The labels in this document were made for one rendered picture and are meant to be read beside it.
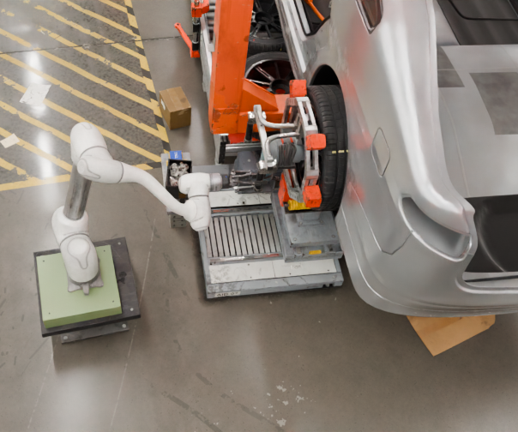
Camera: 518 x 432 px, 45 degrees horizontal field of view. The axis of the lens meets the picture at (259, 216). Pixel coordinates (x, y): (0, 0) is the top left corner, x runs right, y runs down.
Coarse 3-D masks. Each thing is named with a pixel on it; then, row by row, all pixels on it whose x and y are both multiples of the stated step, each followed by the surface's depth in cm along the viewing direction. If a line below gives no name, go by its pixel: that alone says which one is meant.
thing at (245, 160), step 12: (240, 156) 386; (252, 156) 387; (240, 168) 382; (252, 168) 381; (240, 180) 386; (252, 180) 387; (276, 180) 415; (240, 192) 410; (252, 192) 411; (264, 192) 413
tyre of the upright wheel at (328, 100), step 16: (320, 96) 313; (336, 96) 314; (320, 112) 309; (336, 112) 308; (320, 128) 310; (336, 128) 305; (336, 144) 305; (336, 160) 306; (336, 176) 310; (336, 192) 316; (320, 208) 330; (336, 208) 337
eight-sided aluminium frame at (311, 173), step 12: (288, 108) 341; (300, 108) 314; (300, 120) 314; (312, 120) 310; (288, 132) 356; (312, 132) 307; (312, 156) 313; (312, 168) 311; (288, 180) 351; (312, 180) 316; (288, 192) 349; (300, 192) 324
